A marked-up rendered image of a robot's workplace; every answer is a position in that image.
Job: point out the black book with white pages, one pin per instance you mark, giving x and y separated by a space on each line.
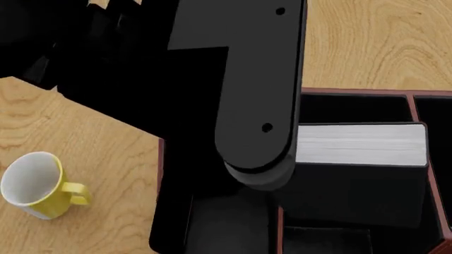
356 145

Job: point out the red-brown caddy with black compartments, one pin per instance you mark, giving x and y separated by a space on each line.
353 91

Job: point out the yellow mug with white inside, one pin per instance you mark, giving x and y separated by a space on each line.
53 206

